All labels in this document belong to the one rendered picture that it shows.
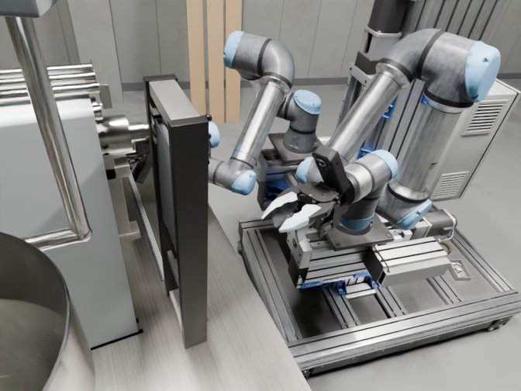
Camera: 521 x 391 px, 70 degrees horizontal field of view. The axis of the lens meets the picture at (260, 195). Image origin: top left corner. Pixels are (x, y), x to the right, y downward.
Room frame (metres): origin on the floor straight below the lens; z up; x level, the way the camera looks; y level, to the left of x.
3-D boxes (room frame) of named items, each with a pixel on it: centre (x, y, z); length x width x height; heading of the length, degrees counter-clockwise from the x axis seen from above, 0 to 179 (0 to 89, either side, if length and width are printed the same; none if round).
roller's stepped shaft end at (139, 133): (0.56, 0.21, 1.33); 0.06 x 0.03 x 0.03; 120
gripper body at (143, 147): (0.85, 0.34, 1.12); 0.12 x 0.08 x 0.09; 120
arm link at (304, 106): (1.45, -0.14, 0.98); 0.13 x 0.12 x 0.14; 69
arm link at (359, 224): (0.71, -0.22, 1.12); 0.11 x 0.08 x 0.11; 47
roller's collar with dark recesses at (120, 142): (0.53, 0.26, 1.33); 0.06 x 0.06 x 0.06; 30
